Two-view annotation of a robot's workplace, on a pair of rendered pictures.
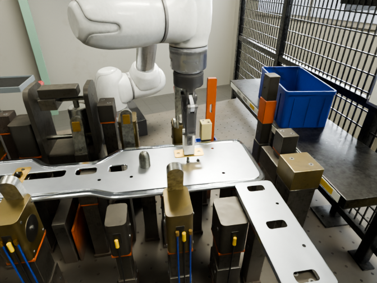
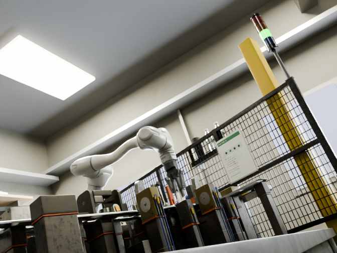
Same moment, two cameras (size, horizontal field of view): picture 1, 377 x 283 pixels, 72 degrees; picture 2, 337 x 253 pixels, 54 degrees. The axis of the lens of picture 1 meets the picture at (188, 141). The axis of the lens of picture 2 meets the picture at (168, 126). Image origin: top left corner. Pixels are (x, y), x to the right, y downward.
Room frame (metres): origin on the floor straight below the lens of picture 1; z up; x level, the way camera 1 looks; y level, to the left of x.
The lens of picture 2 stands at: (-0.70, 1.15, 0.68)
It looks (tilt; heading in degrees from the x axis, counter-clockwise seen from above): 25 degrees up; 317
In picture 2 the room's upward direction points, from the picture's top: 18 degrees counter-clockwise
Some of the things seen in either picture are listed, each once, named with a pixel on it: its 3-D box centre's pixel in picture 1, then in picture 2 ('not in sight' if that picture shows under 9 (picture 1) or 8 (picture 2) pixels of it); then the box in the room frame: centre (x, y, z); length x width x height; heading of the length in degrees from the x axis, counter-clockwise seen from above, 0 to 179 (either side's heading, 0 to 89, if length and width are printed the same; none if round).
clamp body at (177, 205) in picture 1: (179, 256); (218, 221); (0.41, 0.02, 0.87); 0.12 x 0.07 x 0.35; 9
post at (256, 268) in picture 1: (256, 245); (241, 224); (0.46, -0.18, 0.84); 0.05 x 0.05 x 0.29; 9
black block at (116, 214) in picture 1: (123, 259); (195, 233); (0.42, 0.17, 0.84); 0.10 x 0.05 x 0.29; 9
